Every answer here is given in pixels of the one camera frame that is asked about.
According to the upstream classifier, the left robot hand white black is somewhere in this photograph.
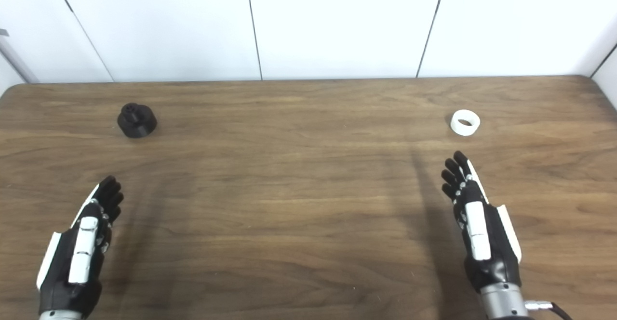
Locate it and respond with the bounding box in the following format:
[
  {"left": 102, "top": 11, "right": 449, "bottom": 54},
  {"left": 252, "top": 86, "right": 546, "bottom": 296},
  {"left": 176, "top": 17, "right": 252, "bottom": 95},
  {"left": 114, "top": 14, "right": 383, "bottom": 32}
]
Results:
[{"left": 36, "top": 175, "right": 125, "bottom": 316}]

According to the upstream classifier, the round black plastic part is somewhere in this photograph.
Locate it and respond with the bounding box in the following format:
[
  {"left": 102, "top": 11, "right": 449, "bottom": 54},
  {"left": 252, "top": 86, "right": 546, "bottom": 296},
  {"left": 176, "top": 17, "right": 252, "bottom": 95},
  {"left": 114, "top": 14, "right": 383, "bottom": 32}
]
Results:
[{"left": 117, "top": 103, "right": 158, "bottom": 139}]

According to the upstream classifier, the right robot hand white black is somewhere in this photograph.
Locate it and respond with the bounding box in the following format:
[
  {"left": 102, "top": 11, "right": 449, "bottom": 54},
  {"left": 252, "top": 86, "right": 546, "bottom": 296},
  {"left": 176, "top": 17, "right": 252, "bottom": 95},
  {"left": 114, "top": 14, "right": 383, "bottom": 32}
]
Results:
[{"left": 441, "top": 151, "right": 523, "bottom": 293}]

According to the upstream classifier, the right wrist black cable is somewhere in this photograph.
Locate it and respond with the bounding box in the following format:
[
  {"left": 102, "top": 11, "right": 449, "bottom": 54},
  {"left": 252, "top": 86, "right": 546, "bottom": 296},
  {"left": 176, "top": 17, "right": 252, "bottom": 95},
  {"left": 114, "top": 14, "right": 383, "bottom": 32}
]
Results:
[{"left": 525, "top": 300, "right": 572, "bottom": 320}]

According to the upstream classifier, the grey wall corner post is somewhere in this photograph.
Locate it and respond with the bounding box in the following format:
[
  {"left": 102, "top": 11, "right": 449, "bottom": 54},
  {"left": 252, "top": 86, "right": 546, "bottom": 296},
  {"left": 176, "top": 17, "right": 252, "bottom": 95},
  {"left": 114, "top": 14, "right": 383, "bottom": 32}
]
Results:
[{"left": 0, "top": 28, "right": 39, "bottom": 84}]

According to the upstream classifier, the white plastic ring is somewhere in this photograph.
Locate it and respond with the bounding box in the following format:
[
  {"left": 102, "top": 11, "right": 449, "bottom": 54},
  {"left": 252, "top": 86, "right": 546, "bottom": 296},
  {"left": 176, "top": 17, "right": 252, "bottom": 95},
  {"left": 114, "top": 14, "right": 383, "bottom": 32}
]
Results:
[{"left": 450, "top": 109, "right": 481, "bottom": 137}]

